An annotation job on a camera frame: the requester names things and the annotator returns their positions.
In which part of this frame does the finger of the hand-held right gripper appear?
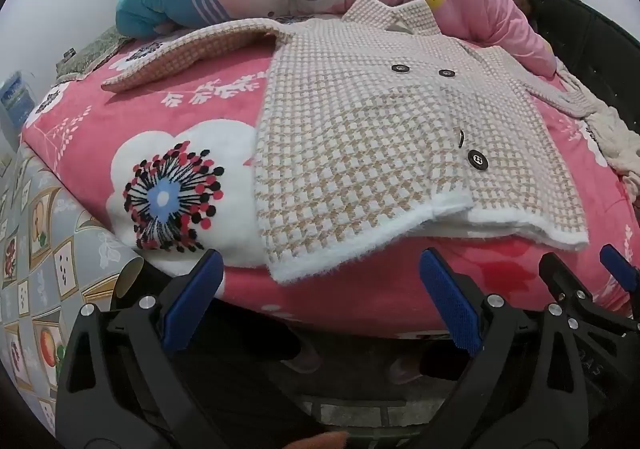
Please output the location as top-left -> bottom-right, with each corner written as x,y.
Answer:
539,251 -> 640,346
599,244 -> 640,320

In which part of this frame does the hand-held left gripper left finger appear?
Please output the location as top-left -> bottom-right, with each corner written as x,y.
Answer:
55,248 -> 232,449

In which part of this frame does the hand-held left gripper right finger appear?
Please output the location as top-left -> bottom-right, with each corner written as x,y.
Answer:
419,248 -> 601,449

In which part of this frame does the beige houndstooth knit coat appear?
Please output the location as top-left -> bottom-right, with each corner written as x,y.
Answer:
100,0 -> 591,286

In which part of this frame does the person's left hand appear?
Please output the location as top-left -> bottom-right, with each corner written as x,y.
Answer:
282,430 -> 351,449

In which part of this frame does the grey slipper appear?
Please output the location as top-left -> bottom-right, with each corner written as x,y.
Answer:
387,354 -> 426,385
287,341 -> 323,375

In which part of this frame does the cream knitted sweater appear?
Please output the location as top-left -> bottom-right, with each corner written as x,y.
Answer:
552,61 -> 640,202

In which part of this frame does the grey patterned bed sheet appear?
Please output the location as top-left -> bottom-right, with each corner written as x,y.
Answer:
0,141 -> 146,430

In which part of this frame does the pink floral fleece blanket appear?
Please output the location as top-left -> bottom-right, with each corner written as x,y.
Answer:
20,19 -> 640,336

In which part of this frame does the green patterned cloth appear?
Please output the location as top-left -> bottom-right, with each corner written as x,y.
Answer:
55,26 -> 133,80

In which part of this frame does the blue plastic packet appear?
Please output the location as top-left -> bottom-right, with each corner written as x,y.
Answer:
0,70 -> 37,127

